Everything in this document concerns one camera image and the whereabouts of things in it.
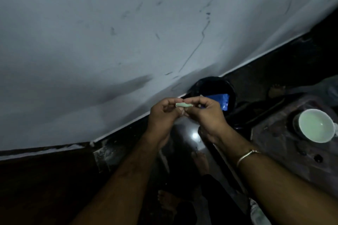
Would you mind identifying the person's right forearm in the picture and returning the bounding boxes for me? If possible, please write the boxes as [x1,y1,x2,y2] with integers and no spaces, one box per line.
[211,127,338,225]

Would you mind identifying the white ceramic cup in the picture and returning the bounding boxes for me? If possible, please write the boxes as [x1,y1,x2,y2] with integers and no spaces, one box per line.
[298,108,336,144]

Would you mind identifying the person's right foot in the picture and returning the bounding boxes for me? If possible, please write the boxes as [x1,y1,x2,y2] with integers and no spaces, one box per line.
[191,151,210,177]

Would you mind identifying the white crumpled cloth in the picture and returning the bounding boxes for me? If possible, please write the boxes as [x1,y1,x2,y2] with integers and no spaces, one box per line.
[249,198,272,225]

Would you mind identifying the person's left foot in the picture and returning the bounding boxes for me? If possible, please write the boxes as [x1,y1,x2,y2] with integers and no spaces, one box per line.
[157,190,181,216]

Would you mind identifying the steel gas stove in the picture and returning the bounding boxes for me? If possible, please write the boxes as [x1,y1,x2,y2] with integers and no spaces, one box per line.
[249,93,338,197]

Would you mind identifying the blue plastic packet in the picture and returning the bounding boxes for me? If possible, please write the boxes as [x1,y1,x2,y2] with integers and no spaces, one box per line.
[201,94,230,111]

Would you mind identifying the grey plastic bag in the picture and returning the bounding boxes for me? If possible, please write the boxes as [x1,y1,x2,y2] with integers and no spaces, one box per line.
[314,75,338,101]

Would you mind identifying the thin metal bracelet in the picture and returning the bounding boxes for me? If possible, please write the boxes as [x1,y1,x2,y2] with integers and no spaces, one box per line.
[236,149,262,169]

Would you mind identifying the person's foot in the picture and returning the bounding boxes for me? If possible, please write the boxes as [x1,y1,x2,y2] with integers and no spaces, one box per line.
[191,151,210,177]
[157,190,181,216]

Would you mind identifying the person's right hand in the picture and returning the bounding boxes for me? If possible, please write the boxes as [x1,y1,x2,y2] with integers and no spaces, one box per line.
[182,96,232,144]

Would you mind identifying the person's left hand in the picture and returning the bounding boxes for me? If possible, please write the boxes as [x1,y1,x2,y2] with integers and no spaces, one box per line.
[145,97,185,149]

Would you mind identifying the person's left forearm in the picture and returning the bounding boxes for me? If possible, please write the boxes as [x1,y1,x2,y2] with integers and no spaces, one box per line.
[70,134,165,225]

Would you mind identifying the black round waste bin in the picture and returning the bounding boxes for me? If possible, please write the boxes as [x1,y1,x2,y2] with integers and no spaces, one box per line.
[186,76,237,131]

